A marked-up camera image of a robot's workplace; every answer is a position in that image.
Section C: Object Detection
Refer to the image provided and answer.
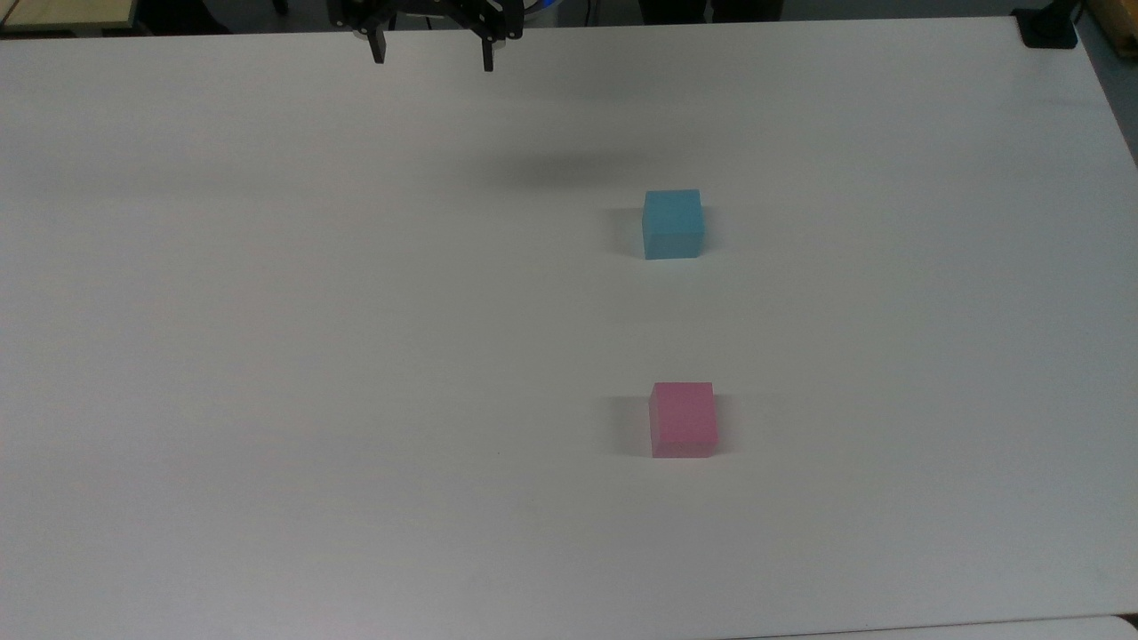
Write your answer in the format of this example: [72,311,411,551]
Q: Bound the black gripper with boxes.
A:
[327,0,525,74]

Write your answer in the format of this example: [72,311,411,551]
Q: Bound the wooden desk board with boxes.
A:
[0,0,140,35]

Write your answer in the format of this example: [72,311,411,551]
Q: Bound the wooden crate edge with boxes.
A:
[1086,0,1138,60]

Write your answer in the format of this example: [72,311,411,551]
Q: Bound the pink foam cube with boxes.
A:
[648,381,718,460]

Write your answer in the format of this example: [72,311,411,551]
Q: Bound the black table clamp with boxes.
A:
[1013,5,1082,50]

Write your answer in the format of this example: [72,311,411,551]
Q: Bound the blue foam cube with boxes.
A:
[642,188,706,260]

